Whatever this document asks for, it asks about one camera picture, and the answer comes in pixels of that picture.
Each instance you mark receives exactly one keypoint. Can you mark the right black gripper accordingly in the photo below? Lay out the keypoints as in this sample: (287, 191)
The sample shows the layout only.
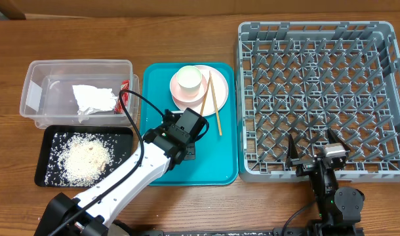
(305, 164)

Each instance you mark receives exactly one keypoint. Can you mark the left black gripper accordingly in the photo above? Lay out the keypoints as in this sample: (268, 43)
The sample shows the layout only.
(192, 153)

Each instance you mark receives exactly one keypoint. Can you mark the wooden chopstick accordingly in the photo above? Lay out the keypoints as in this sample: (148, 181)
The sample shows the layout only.
(205, 96)
(215, 103)

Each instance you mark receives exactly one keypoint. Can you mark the pale green paper cup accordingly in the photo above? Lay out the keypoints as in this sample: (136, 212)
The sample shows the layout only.
(189, 79)

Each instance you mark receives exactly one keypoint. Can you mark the red snack wrapper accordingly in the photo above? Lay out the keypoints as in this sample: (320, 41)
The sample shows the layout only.
(123, 99)

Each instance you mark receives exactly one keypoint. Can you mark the white napkin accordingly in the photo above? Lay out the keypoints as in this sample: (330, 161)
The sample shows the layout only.
(91, 99)

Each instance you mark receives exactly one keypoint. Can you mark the white rice leftovers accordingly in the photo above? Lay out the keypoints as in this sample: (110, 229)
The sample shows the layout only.
(79, 159)

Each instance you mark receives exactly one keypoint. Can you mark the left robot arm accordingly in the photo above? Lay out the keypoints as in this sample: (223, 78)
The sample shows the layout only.
(93, 211)

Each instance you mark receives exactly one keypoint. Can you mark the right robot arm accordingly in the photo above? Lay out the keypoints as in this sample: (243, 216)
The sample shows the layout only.
(339, 207)

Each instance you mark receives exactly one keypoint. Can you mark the grey dishwasher rack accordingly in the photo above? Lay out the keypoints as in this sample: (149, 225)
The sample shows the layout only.
(299, 79)

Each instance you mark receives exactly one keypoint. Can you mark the teal serving tray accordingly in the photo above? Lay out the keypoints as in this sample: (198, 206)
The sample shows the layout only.
(215, 162)

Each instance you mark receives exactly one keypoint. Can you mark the large pink plate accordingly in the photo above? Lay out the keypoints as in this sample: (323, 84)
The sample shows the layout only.
(221, 88)

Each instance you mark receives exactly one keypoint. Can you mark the small pink plate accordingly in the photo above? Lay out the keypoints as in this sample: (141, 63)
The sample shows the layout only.
(180, 95)

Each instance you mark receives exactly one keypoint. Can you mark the black plastic tray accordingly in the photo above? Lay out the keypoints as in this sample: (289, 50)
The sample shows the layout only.
(49, 135)

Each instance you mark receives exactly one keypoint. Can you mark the clear plastic storage bin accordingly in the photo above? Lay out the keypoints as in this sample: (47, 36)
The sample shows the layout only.
(48, 98)

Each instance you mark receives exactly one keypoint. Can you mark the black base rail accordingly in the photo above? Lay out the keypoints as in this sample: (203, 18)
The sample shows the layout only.
(290, 231)

